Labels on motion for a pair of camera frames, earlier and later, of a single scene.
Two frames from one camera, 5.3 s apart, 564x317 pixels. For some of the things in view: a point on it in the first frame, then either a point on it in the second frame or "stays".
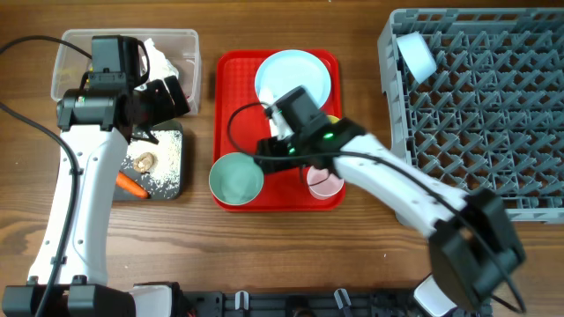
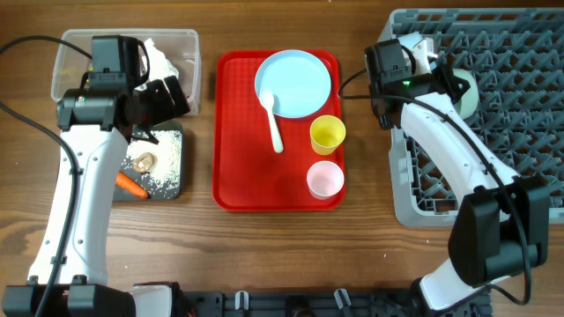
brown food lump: [144, 162] stays
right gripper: [272, 159] to [443, 78]
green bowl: [235, 179] to [467, 104]
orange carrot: [131, 185] stays
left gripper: [166, 110] stays
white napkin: [159, 67] stays
